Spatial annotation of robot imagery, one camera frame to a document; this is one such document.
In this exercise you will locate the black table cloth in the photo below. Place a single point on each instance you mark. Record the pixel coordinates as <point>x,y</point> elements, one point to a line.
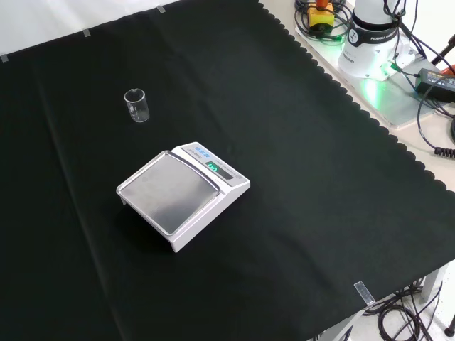
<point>284,142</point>

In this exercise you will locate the small clear glass beaker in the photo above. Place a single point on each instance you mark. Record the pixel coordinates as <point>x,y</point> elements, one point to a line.
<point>136,111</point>

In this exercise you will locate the clear tape strip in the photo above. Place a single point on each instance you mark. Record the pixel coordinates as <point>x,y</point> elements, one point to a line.
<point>160,9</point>
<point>86,33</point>
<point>4,58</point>
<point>364,293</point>

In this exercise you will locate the white electronic balance steel pan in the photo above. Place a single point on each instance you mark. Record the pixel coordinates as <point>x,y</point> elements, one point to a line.
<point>170,199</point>

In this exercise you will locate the black power adapter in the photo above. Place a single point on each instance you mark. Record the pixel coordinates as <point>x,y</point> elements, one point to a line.
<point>435,81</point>

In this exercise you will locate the grey table leg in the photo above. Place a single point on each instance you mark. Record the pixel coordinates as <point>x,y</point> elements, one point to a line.
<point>339,332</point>
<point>435,284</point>

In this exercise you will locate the yellow stop button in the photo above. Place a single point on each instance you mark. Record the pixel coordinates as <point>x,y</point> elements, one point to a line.
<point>320,16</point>

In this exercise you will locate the black tripod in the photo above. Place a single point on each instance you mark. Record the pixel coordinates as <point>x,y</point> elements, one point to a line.
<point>446,51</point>

